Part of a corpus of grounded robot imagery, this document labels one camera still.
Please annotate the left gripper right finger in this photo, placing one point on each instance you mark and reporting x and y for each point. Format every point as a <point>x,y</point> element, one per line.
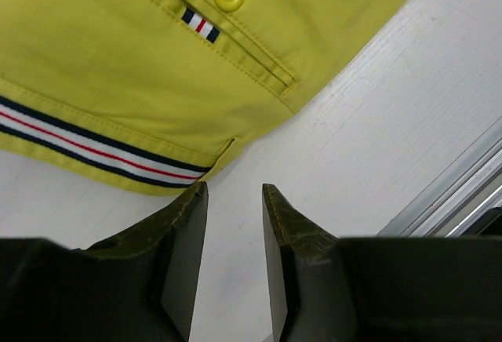
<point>324,288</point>

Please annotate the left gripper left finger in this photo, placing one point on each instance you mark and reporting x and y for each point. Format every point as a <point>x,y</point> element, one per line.
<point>137,285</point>

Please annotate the yellow-green trousers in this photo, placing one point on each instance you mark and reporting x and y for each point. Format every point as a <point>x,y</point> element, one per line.
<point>154,95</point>

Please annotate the aluminium rail frame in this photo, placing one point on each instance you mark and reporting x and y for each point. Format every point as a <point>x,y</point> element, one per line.
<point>452,189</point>

